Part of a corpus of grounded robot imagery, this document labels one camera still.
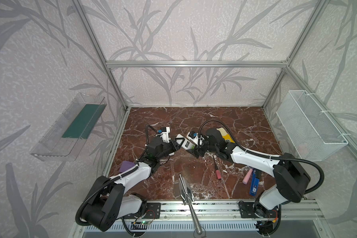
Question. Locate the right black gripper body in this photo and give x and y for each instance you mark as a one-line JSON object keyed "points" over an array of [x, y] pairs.
{"points": [[193, 147]]}

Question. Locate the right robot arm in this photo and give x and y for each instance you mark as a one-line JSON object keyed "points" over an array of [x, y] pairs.
{"points": [[291, 179]]}

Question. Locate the white wire wall basket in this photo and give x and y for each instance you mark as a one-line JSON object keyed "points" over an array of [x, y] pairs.
{"points": [[311, 131]]}

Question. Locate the yellow black work glove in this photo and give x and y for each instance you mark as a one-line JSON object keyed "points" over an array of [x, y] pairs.
{"points": [[226, 134]]}

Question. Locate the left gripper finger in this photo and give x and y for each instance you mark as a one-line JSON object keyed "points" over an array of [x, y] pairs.
{"points": [[175, 147], [178, 141]]}

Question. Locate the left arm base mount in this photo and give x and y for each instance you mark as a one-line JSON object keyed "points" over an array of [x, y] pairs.
{"points": [[150, 210]]}

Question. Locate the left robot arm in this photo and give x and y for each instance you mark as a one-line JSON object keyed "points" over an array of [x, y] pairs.
{"points": [[106, 203]]}

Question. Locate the red white remote control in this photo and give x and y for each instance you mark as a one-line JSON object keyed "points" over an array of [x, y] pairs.
{"points": [[188, 144]]}

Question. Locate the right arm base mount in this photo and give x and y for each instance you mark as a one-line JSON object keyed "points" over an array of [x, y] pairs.
{"points": [[256, 211]]}

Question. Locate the pink handled screwdriver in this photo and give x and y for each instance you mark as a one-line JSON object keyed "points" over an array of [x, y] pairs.
{"points": [[217, 171]]}

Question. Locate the blue lighter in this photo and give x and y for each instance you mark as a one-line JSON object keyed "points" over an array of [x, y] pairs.
{"points": [[255, 179]]}

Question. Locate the metal trowel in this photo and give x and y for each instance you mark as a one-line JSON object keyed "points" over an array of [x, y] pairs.
{"points": [[188, 199]]}

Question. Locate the clear plastic wall shelf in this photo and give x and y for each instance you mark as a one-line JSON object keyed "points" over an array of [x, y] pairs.
{"points": [[67, 136]]}

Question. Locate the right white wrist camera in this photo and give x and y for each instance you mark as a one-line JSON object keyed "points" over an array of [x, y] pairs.
{"points": [[194, 136]]}

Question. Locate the purple toy shovel pink handle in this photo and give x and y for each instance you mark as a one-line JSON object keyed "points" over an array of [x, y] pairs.
{"points": [[125, 166]]}

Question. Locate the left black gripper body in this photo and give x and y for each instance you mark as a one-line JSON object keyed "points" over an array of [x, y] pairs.
{"points": [[172, 146]]}

